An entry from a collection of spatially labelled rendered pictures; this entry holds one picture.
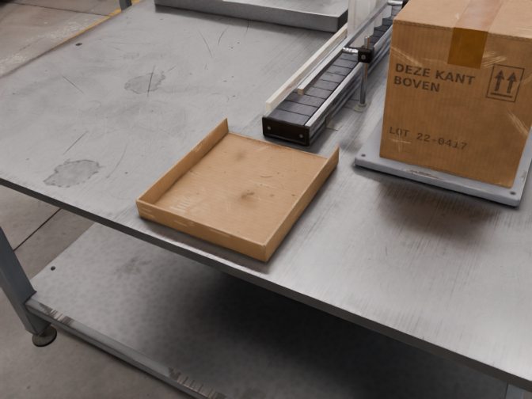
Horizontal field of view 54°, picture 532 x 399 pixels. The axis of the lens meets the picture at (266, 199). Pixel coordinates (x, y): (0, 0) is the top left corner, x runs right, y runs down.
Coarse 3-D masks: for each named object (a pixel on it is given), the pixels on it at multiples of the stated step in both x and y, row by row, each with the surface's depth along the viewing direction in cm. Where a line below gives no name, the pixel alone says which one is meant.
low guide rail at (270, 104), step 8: (336, 32) 130; (344, 32) 132; (336, 40) 128; (320, 48) 123; (328, 48) 125; (312, 56) 120; (320, 56) 122; (304, 64) 117; (312, 64) 119; (296, 72) 115; (304, 72) 116; (288, 80) 112; (296, 80) 114; (280, 88) 110; (288, 88) 111; (272, 96) 107; (280, 96) 109; (272, 104) 106
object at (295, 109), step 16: (400, 0) 153; (384, 32) 137; (320, 64) 125; (336, 64) 124; (352, 64) 124; (304, 80) 119; (320, 80) 119; (336, 80) 118; (288, 96) 114; (304, 96) 114; (320, 96) 113; (272, 112) 109; (288, 112) 109; (304, 112) 108
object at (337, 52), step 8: (384, 0) 132; (392, 0) 135; (376, 8) 128; (384, 8) 131; (368, 16) 125; (376, 16) 127; (360, 24) 121; (368, 24) 123; (352, 32) 118; (360, 32) 120; (344, 40) 115; (352, 40) 116; (336, 48) 112; (336, 56) 110; (328, 64) 107; (320, 72) 105; (312, 80) 102; (304, 88) 100
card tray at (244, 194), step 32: (224, 128) 111; (192, 160) 103; (224, 160) 105; (256, 160) 104; (288, 160) 104; (320, 160) 103; (160, 192) 97; (192, 192) 98; (224, 192) 97; (256, 192) 97; (288, 192) 96; (192, 224) 87; (224, 224) 90; (256, 224) 90; (288, 224) 88; (256, 256) 84
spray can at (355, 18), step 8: (352, 0) 123; (360, 0) 122; (368, 0) 123; (352, 8) 124; (360, 8) 123; (368, 8) 124; (352, 16) 125; (360, 16) 124; (352, 24) 126; (360, 40) 128; (352, 48) 130
